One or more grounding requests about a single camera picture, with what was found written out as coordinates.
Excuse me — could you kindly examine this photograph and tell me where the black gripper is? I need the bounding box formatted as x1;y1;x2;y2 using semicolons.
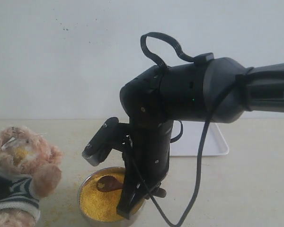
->
116;151;169;219

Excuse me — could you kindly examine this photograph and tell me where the tan teddy bear striped sweater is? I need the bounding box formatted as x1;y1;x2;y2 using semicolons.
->
0;125;62;227

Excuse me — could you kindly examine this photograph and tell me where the dark brown wooden spoon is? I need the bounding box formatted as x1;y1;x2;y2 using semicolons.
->
96;175;167;198

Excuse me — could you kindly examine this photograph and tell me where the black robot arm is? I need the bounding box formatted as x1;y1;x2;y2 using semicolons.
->
82;58;284;218

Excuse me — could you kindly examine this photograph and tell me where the steel bowl of yellow millet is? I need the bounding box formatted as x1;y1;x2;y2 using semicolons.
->
77;166;145;227

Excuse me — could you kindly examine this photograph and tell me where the white rectangular plastic tray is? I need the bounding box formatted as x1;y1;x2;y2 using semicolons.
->
170;121;229;157

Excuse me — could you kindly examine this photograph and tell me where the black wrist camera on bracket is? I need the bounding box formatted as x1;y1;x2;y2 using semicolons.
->
82;117;130;166

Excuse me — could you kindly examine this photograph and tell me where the black cable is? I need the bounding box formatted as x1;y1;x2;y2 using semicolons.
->
123;32;255;227

